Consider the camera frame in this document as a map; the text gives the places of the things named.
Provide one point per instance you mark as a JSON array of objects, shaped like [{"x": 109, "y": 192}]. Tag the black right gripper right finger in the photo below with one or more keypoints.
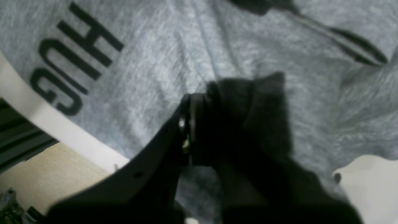
[{"x": 249, "y": 148}]

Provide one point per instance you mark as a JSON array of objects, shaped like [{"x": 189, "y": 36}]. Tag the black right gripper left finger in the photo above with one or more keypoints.
[{"x": 141, "y": 192}]

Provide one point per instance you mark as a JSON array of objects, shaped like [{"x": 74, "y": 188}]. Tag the grey t-shirt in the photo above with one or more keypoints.
[{"x": 118, "y": 69}]

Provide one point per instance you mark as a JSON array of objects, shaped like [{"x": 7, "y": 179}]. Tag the aluminium table frame rail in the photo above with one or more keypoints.
[{"x": 20, "y": 140}]

